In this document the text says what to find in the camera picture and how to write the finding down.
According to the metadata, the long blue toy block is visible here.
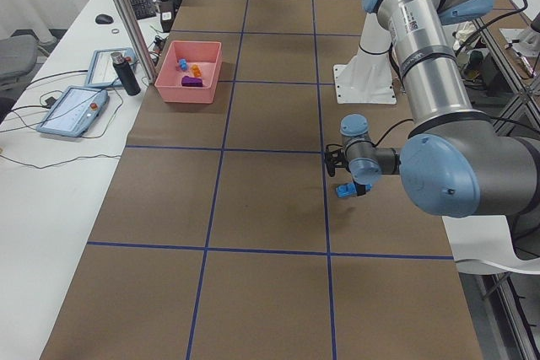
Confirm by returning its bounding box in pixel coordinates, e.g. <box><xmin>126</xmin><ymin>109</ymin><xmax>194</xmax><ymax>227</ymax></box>
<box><xmin>335</xmin><ymin>182</ymin><xmax>372</xmax><ymax>198</ymax></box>

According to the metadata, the small blue toy block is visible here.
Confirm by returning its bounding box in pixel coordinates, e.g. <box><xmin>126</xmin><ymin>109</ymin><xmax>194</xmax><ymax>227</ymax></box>
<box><xmin>177</xmin><ymin>58</ymin><xmax>189</xmax><ymax>72</ymax></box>

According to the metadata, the orange toy block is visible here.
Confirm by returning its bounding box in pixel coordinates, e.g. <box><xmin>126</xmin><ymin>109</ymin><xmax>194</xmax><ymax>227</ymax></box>
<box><xmin>191</xmin><ymin>64</ymin><xmax>202</xmax><ymax>78</ymax></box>

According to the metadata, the purple toy block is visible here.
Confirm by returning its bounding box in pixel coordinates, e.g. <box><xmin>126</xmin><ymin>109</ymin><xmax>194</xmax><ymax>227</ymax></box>
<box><xmin>181</xmin><ymin>75</ymin><xmax>203</xmax><ymax>88</ymax></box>

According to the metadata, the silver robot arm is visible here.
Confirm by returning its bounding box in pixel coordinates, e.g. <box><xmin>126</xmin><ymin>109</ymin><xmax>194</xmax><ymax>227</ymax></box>
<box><xmin>340</xmin><ymin>0</ymin><xmax>539</xmax><ymax>218</ymax></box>

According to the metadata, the black box with label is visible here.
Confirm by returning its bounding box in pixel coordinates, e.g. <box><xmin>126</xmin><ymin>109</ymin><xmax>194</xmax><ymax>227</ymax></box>
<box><xmin>159</xmin><ymin>0</ymin><xmax>176</xmax><ymax>33</ymax></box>

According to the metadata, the pink plastic box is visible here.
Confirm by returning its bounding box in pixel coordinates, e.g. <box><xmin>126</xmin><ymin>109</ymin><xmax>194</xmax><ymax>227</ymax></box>
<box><xmin>154</xmin><ymin>40</ymin><xmax>222</xmax><ymax>104</ymax></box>

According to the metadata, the black keyboard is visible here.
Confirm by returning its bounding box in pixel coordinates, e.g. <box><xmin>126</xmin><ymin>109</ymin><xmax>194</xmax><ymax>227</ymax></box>
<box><xmin>129</xmin><ymin>0</ymin><xmax>156</xmax><ymax>20</ymax></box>

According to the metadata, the white chair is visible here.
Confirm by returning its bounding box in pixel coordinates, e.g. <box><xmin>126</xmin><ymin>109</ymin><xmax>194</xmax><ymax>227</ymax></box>
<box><xmin>442</xmin><ymin>215</ymin><xmax>539</xmax><ymax>300</ymax></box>

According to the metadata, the black computer mouse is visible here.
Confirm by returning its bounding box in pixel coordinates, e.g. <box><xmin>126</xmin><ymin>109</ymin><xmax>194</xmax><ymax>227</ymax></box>
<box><xmin>94</xmin><ymin>13</ymin><xmax>114</xmax><ymax>24</ymax></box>

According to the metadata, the black water bottle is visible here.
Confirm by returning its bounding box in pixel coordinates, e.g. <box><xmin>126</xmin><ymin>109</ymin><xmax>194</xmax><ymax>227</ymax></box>
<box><xmin>111</xmin><ymin>51</ymin><xmax>141</xmax><ymax>96</ymax></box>

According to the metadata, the far teach pendant tablet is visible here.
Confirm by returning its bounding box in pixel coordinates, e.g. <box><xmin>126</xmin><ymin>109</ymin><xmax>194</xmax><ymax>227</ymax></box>
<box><xmin>84</xmin><ymin>47</ymin><xmax>138</xmax><ymax>88</ymax></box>

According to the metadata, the teach pendant tablet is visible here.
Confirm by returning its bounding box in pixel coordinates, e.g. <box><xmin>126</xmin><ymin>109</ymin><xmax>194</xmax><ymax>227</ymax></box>
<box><xmin>84</xmin><ymin>47</ymin><xmax>138</xmax><ymax>88</ymax></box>
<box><xmin>35</xmin><ymin>86</ymin><xmax>109</xmax><ymax>137</ymax></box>

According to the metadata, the near teach pendant tablet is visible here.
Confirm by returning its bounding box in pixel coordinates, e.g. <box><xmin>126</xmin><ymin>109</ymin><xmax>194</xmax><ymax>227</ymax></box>
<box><xmin>35</xmin><ymin>86</ymin><xmax>109</xmax><ymax>137</ymax></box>

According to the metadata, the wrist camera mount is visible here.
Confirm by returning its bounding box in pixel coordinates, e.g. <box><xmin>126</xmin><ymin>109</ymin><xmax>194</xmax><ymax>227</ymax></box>
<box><xmin>324</xmin><ymin>143</ymin><xmax>348</xmax><ymax>177</ymax></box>

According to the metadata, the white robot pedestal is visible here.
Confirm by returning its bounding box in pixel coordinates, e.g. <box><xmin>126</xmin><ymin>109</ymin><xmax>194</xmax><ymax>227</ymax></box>
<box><xmin>333</xmin><ymin>13</ymin><xmax>397</xmax><ymax>105</ymax></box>

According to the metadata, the aluminium frame post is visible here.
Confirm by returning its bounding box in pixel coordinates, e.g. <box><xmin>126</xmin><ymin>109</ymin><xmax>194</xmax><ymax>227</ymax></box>
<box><xmin>113</xmin><ymin>0</ymin><xmax>157</xmax><ymax>84</ymax></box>

